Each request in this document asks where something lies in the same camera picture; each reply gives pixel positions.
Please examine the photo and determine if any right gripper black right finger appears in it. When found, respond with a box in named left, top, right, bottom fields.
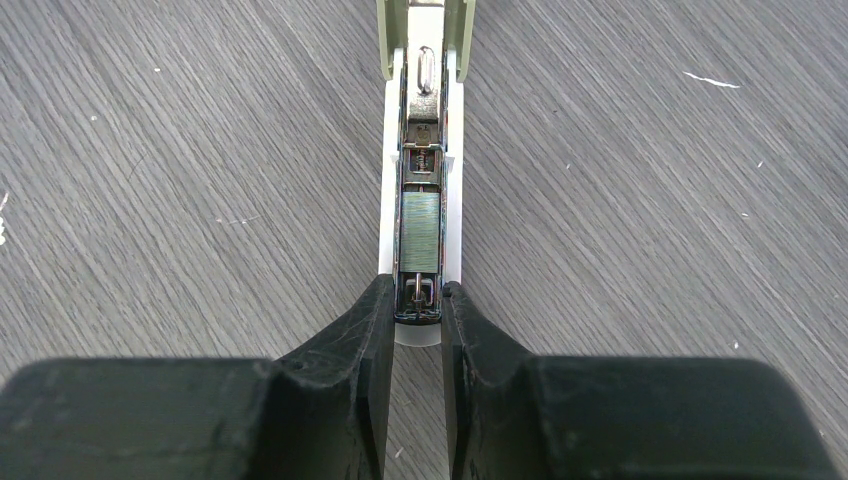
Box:
left=442, top=282, right=839, bottom=479

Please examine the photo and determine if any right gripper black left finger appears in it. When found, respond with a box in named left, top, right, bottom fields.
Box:
left=1, top=275, right=394, bottom=479

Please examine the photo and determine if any silver staple strip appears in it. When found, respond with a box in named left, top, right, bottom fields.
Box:
left=399, top=191, right=441, bottom=274

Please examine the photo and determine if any olive green white stapler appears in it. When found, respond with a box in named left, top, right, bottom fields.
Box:
left=376, top=0, right=476, bottom=347

